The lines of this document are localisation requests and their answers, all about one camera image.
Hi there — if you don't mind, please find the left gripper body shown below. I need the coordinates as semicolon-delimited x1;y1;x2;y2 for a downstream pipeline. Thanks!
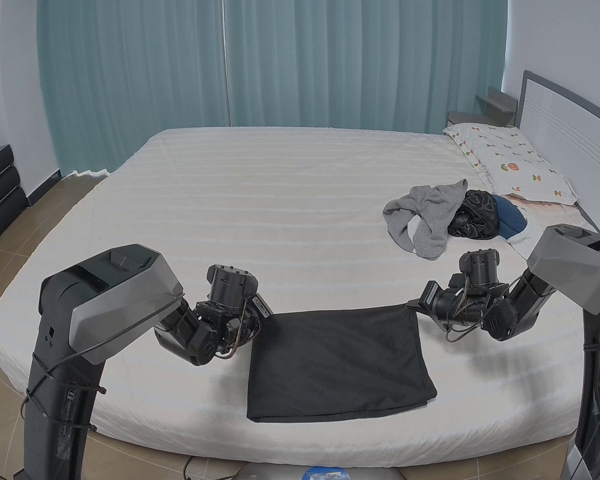
241;293;275;342

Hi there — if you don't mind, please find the white printed pillow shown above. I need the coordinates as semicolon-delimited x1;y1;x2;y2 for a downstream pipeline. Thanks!
442;122;581;204

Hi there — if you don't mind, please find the dark blue garment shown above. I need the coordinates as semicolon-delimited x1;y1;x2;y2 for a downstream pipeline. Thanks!
495;195;530;239

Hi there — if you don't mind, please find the blue-green curtain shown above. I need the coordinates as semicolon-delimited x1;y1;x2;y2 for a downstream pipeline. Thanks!
222;0;508;131
36;0;231;176

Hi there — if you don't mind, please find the black T-shirt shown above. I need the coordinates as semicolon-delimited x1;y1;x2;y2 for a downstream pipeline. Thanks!
246;304;438;424

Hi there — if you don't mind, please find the bed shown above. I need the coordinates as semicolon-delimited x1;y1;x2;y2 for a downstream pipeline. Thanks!
0;69;600;469

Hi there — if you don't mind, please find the grey garment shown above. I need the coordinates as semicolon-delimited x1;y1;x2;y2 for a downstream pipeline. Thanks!
382;179;469;260

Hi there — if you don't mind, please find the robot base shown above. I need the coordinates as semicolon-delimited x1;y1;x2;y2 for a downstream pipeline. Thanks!
240;463;376;480

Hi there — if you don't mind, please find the grey bedside table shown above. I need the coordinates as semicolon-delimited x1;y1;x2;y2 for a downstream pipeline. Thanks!
447;85;518;126

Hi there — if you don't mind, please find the black patterned garment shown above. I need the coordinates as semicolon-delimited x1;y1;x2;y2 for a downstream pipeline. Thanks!
447;189;501;241

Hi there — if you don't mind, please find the white garment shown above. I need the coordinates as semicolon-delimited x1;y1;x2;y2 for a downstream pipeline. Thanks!
507;218;543;259

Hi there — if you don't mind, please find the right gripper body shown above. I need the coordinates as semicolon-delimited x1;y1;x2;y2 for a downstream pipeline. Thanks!
419;280;455;327

